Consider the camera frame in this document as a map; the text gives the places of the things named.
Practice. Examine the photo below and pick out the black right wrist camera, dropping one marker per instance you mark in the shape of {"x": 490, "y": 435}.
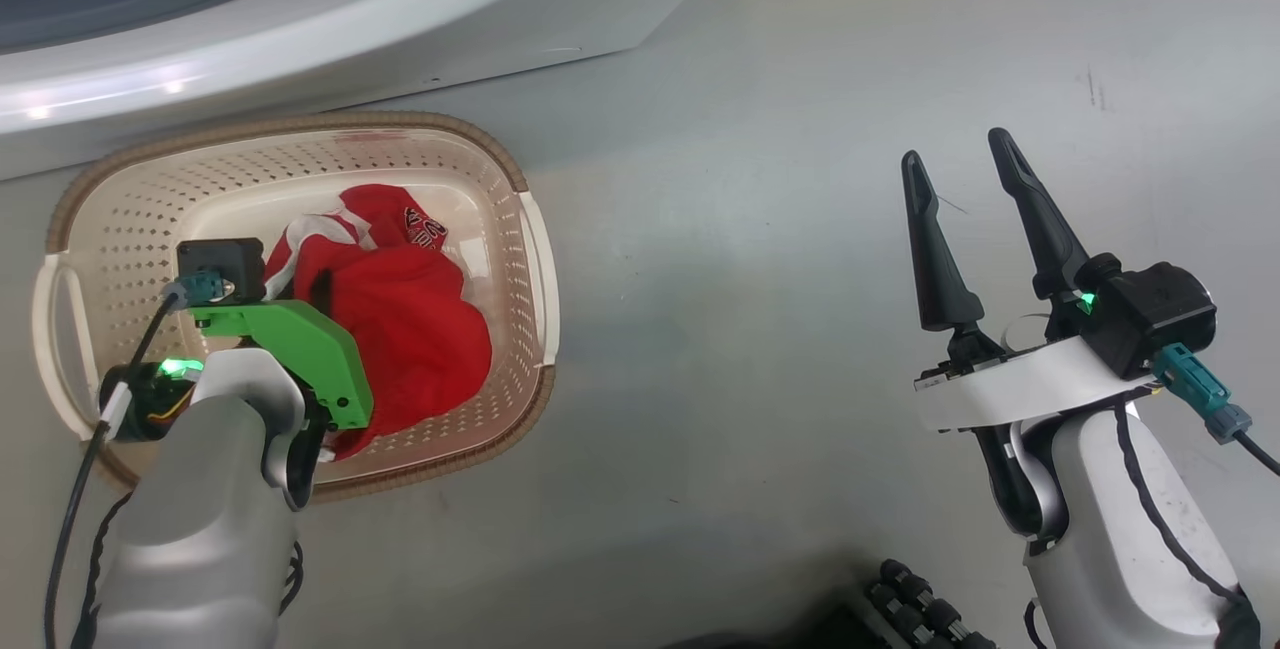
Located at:
{"x": 1160, "y": 314}

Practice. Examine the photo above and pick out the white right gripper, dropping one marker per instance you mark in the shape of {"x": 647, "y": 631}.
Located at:
{"x": 1020, "y": 384}

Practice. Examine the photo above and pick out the beige perforated laundry basket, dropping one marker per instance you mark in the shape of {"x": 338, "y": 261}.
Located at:
{"x": 130, "y": 209}

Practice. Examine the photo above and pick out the red white-striped jersey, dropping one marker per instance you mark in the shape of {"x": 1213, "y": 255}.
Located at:
{"x": 420, "y": 329}

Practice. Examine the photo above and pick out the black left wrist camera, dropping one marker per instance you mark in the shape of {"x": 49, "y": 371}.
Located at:
{"x": 220, "y": 264}

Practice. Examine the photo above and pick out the white front-load washing machine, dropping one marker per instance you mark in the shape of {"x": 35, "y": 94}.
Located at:
{"x": 300, "y": 39}

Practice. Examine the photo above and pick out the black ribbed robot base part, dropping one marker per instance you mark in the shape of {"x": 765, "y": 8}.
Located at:
{"x": 920, "y": 609}

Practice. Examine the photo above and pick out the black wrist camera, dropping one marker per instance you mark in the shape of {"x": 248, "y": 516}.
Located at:
{"x": 220, "y": 264}
{"x": 1160, "y": 314}

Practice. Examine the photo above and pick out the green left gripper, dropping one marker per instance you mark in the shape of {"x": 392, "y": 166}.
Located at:
{"x": 310, "y": 359}

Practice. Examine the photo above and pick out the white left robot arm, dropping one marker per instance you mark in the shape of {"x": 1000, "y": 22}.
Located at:
{"x": 200, "y": 529}

